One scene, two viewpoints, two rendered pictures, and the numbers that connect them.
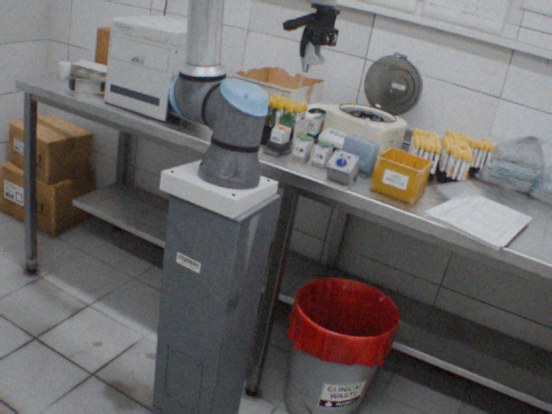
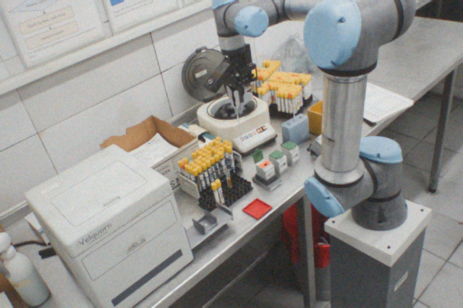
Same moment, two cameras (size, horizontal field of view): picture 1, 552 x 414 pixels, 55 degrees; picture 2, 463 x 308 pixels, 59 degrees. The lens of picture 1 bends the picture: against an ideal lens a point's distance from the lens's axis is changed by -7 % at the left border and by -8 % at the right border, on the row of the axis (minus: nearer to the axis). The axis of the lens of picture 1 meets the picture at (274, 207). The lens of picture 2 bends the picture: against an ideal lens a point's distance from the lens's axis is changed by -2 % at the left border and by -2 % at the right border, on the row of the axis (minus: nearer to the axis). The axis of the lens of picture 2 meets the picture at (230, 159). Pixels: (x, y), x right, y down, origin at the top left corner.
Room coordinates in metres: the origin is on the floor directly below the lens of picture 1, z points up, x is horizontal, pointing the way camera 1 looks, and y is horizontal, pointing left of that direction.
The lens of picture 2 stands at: (1.20, 1.03, 1.77)
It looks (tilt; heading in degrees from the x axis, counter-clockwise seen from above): 35 degrees down; 300
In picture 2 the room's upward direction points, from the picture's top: 11 degrees counter-clockwise
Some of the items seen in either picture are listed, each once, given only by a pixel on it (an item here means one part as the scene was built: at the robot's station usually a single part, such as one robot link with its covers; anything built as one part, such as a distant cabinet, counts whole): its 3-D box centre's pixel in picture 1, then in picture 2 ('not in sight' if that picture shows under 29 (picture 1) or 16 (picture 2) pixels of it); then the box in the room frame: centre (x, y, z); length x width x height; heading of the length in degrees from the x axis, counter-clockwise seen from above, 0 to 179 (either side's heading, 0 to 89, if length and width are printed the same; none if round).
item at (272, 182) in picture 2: (278, 146); (266, 178); (1.66, 0.02, 0.89); 0.09 x 0.05 x 0.04; 154
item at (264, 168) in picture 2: (280, 137); (265, 171); (1.66, 0.02, 0.92); 0.05 x 0.04 x 0.06; 154
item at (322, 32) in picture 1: (321, 26); (237, 65); (1.73, -0.04, 1.27); 0.09 x 0.08 x 0.12; 60
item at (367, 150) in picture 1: (359, 155); (295, 132); (1.62, -0.22, 0.92); 0.10 x 0.07 x 0.10; 61
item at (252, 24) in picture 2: not in sight; (251, 18); (1.64, 0.01, 1.43); 0.11 x 0.11 x 0.08; 54
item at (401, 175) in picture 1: (401, 174); (332, 118); (1.51, -0.33, 0.93); 0.13 x 0.13 x 0.10; 66
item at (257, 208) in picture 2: not in sight; (257, 208); (1.64, 0.16, 0.88); 0.07 x 0.07 x 0.01; 67
